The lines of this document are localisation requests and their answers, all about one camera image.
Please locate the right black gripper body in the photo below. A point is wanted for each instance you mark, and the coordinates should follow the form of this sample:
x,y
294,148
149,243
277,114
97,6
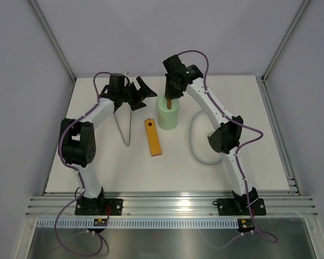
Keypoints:
x,y
170,90

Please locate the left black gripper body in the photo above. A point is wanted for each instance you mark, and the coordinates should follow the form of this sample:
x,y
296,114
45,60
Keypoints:
x,y
130,95

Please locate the green lid with handle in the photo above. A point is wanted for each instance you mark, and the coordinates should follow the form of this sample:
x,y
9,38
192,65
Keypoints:
x,y
167,105

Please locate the metal tongs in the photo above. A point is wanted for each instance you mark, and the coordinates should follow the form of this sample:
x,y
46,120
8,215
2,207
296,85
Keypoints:
x,y
123,119

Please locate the green lunch cup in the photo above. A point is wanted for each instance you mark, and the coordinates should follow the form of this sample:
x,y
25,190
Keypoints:
x,y
167,118

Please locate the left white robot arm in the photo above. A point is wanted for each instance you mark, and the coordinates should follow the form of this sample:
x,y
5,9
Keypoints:
x,y
77,142

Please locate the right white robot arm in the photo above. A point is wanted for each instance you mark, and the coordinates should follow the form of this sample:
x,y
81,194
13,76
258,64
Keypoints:
x,y
225,139

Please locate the white oval plate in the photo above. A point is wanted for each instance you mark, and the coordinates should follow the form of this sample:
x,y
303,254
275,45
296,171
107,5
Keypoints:
x,y
201,151

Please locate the yellow wooden block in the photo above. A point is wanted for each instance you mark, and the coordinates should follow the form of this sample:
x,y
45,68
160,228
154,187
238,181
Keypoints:
x,y
152,137

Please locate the left aluminium frame post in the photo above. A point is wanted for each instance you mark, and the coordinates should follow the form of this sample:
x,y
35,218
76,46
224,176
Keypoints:
x,y
42,20

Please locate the aluminium frame post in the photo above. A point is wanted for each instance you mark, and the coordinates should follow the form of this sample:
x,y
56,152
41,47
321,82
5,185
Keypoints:
x,y
291,29
42,20

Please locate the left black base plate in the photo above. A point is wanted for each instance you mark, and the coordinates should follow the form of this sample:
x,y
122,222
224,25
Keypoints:
x,y
96,207

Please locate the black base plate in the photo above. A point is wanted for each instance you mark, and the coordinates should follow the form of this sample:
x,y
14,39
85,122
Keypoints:
x,y
96,207
226,207

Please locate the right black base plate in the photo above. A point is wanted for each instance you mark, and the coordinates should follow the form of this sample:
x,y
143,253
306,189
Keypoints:
x,y
226,207

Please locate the aluminium mounting rail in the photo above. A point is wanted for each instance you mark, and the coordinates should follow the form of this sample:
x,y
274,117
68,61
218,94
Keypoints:
x,y
174,204

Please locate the right aluminium frame post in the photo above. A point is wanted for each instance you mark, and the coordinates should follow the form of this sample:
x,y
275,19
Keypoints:
x,y
291,29

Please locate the perforated cable tray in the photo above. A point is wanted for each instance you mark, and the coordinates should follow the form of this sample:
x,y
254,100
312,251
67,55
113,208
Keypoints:
x,y
116,223

